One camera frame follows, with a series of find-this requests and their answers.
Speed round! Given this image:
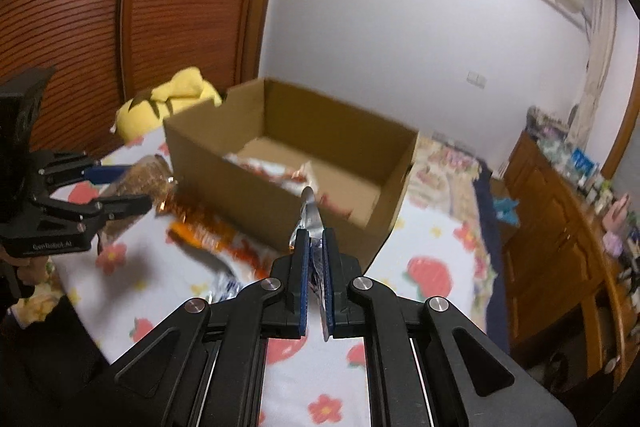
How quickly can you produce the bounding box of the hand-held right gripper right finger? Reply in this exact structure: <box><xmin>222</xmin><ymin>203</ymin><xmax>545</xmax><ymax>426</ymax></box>
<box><xmin>322</xmin><ymin>228</ymin><xmax>576</xmax><ymax>427</ymax></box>

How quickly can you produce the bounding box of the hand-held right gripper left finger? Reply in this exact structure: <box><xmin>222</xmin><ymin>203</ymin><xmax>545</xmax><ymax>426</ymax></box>
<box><xmin>65</xmin><ymin>228</ymin><xmax>312</xmax><ymax>427</ymax></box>

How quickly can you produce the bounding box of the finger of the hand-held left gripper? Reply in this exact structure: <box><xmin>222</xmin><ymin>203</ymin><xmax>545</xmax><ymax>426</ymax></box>
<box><xmin>35</xmin><ymin>194</ymin><xmax>153</xmax><ymax>233</ymax></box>
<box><xmin>37</xmin><ymin>151</ymin><xmax>136</xmax><ymax>185</ymax></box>

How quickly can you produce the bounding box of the brown cake packet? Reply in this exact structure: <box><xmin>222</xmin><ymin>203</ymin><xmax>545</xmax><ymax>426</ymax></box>
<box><xmin>97</xmin><ymin>154</ymin><xmax>178</xmax><ymax>253</ymax></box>

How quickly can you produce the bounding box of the silver packet with brown snack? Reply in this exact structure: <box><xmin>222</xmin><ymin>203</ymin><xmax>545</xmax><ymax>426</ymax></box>
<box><xmin>290</xmin><ymin>186</ymin><xmax>333</xmax><ymax>343</ymax></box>

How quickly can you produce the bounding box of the brown cardboard box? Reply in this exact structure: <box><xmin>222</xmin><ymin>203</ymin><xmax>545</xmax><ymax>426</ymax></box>
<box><xmin>164</xmin><ymin>78</ymin><xmax>420</xmax><ymax>273</ymax></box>

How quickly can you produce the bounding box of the chicken feet snack packet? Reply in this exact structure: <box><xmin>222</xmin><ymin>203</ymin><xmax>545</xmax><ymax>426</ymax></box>
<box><xmin>222</xmin><ymin>151</ymin><xmax>313</xmax><ymax>192</ymax></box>

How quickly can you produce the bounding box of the person's left hand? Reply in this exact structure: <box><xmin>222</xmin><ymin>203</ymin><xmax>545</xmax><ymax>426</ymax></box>
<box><xmin>15</xmin><ymin>254</ymin><xmax>53</xmax><ymax>288</ymax></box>

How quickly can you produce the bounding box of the yellow plush toy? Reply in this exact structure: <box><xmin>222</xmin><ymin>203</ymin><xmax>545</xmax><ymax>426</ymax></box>
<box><xmin>111</xmin><ymin>67</ymin><xmax>223</xmax><ymax>140</ymax></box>

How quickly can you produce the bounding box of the white snack packet blue print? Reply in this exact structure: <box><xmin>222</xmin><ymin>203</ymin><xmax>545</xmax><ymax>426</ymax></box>
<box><xmin>200</xmin><ymin>264</ymin><xmax>241</xmax><ymax>308</ymax></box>

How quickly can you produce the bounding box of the orange snack packet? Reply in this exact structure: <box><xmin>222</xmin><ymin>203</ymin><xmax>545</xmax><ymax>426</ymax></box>
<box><xmin>167</xmin><ymin>219</ymin><xmax>276</xmax><ymax>275</ymax></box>

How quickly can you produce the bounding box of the floral tablecloth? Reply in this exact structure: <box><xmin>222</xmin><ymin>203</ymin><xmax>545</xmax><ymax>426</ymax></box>
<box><xmin>50</xmin><ymin>127</ymin><xmax>493</xmax><ymax>427</ymax></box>

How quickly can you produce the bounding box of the pink floral quilt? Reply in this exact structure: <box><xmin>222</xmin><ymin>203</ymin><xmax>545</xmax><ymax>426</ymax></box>
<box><xmin>410</xmin><ymin>134</ymin><xmax>496</xmax><ymax>208</ymax></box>

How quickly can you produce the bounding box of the wooden louvered wardrobe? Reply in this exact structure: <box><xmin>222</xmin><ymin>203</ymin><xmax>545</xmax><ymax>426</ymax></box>
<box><xmin>0</xmin><ymin>0</ymin><xmax>287</xmax><ymax>158</ymax></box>

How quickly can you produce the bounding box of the teal cloth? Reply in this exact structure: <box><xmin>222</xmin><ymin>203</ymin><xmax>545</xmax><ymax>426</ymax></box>
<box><xmin>492</xmin><ymin>194</ymin><xmax>521</xmax><ymax>228</ymax></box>

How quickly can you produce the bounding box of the wooden sideboard cabinet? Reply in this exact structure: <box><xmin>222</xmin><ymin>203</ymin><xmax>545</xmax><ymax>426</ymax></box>
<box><xmin>500</xmin><ymin>129</ymin><xmax>640</xmax><ymax>378</ymax></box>

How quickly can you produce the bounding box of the blue carton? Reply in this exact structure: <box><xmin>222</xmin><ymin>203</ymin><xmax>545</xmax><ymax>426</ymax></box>
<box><xmin>567</xmin><ymin>147</ymin><xmax>601</xmax><ymax>180</ymax></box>

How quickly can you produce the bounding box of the cluster of small bottles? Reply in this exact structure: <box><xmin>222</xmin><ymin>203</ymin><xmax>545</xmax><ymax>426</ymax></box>
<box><xmin>580</xmin><ymin>172</ymin><xmax>621</xmax><ymax>212</ymax></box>

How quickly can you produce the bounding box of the beige patterned curtain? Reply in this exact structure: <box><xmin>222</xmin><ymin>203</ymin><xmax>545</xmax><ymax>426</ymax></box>
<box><xmin>570</xmin><ymin>0</ymin><xmax>618</xmax><ymax>142</ymax></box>

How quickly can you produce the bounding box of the wooden window frame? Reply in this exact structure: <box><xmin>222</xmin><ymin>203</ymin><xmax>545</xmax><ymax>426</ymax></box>
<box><xmin>600</xmin><ymin>82</ymin><xmax>640</xmax><ymax>180</ymax></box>

